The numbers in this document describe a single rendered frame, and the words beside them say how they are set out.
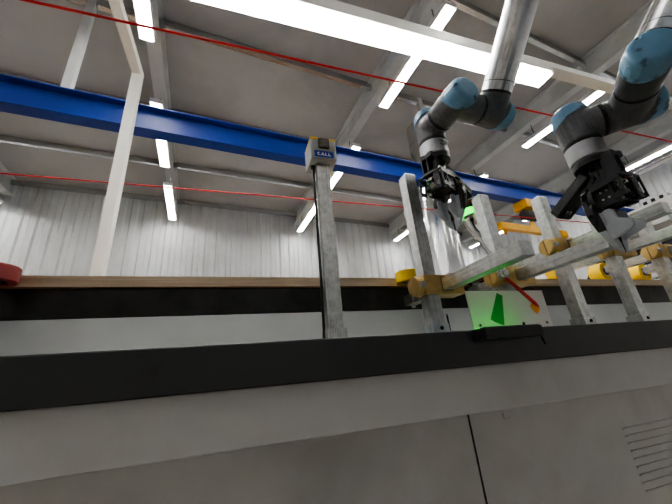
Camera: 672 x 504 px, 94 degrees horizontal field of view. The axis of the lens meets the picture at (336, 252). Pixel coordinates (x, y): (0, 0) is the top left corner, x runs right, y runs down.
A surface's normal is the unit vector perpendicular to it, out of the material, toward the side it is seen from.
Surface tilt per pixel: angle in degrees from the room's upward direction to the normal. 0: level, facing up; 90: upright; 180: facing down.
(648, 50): 90
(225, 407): 90
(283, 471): 90
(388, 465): 90
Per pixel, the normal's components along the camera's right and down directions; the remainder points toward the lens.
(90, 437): 0.29, -0.37
